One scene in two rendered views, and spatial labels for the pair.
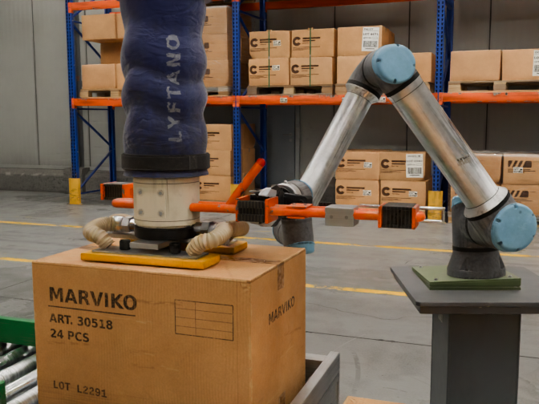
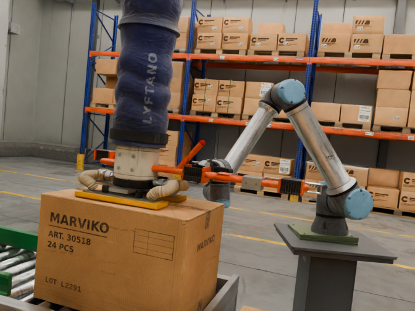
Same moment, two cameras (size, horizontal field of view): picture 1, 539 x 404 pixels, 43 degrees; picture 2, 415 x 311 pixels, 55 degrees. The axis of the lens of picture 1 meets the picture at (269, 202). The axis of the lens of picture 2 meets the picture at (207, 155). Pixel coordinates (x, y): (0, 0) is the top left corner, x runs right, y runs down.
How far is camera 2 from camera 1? 0.21 m
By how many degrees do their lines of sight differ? 4
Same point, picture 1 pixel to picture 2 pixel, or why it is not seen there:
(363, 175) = (254, 169)
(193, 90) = (162, 91)
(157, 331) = (120, 249)
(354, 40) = (255, 89)
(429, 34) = not seen: hidden behind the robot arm
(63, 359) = (54, 263)
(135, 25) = (129, 44)
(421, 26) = not seen: hidden behind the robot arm
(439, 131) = (316, 137)
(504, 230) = (352, 205)
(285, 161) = (207, 157)
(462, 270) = (321, 229)
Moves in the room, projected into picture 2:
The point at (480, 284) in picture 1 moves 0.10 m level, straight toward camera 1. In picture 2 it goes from (332, 239) to (333, 244)
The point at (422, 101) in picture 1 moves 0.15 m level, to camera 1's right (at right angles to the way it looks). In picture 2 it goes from (307, 116) to (339, 120)
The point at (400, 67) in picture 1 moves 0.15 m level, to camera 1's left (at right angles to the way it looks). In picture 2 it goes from (295, 94) to (262, 91)
